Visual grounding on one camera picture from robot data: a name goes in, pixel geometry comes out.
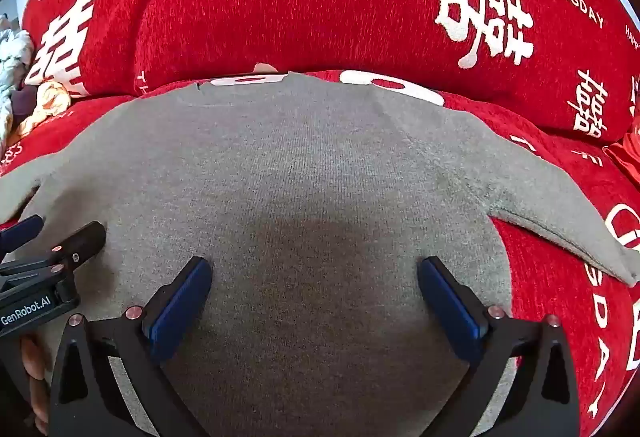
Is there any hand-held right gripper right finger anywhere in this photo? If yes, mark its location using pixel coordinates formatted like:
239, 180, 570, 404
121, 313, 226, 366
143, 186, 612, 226
417, 257, 581, 437

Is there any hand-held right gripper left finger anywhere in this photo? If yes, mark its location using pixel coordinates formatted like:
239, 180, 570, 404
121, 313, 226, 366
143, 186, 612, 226
48, 257, 213, 437

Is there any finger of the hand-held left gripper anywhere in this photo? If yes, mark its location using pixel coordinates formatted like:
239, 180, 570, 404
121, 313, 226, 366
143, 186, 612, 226
37, 221, 107, 279
0, 215, 45, 255

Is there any grey knit sweater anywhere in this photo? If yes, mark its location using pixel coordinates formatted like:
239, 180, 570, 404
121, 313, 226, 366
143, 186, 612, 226
0, 72, 640, 437

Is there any person's left hand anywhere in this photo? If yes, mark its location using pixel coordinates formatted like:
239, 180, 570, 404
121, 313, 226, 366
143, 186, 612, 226
20, 334, 51, 435

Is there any cream cloth bundle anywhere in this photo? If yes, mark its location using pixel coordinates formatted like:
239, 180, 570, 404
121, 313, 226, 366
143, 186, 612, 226
15, 82, 72, 140

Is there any white knit cloth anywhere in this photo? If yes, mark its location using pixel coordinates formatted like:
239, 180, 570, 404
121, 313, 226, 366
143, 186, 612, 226
0, 28, 35, 152

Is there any red shiny packet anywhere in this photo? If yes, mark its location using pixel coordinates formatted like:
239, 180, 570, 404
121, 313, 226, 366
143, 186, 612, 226
602, 124, 640, 190

